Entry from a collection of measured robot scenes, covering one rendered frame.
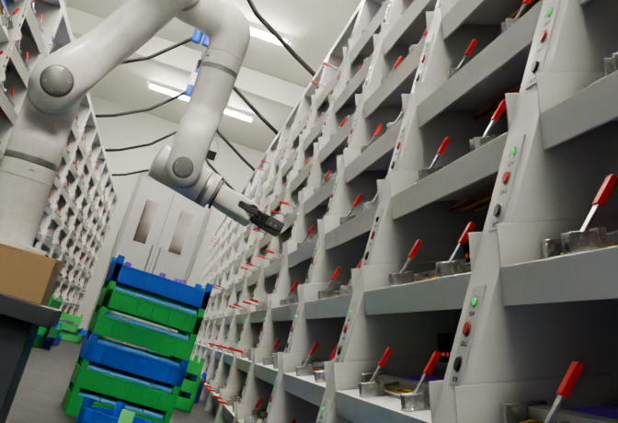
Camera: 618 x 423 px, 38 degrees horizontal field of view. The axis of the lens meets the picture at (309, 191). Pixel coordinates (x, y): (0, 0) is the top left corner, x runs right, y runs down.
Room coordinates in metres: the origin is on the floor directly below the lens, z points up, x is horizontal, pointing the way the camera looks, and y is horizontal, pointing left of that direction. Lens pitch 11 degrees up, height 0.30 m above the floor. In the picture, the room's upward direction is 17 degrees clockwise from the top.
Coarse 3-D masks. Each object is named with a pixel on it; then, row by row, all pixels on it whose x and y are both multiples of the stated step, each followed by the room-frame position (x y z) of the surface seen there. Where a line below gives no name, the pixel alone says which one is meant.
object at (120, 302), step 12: (108, 288) 2.69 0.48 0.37; (108, 300) 2.70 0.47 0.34; (120, 300) 2.71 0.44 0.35; (132, 300) 2.71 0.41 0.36; (144, 300) 2.72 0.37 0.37; (120, 312) 2.78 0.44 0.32; (132, 312) 2.72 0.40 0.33; (144, 312) 2.73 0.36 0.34; (156, 312) 2.74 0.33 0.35; (168, 312) 2.74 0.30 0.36; (180, 312) 2.75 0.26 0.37; (204, 312) 2.77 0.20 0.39; (168, 324) 2.75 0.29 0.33; (180, 324) 2.76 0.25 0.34; (192, 324) 2.77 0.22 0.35
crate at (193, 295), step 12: (120, 264) 2.70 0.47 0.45; (108, 276) 2.81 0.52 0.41; (120, 276) 2.70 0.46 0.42; (132, 276) 2.71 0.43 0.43; (144, 276) 2.72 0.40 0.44; (156, 276) 2.73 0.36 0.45; (132, 288) 2.81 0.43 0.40; (144, 288) 2.72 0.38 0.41; (156, 288) 2.73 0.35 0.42; (168, 288) 2.74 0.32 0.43; (180, 288) 2.75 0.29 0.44; (192, 288) 2.76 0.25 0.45; (168, 300) 2.90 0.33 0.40; (180, 300) 2.75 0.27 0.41; (192, 300) 2.76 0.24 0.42; (204, 300) 2.77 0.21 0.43
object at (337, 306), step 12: (312, 288) 2.42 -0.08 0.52; (324, 288) 2.42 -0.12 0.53; (336, 288) 2.43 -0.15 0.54; (312, 300) 2.42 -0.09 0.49; (324, 300) 2.13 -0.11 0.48; (336, 300) 1.99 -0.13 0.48; (348, 300) 1.87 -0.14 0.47; (312, 312) 2.31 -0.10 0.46; (324, 312) 2.14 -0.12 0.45; (336, 312) 2.00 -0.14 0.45
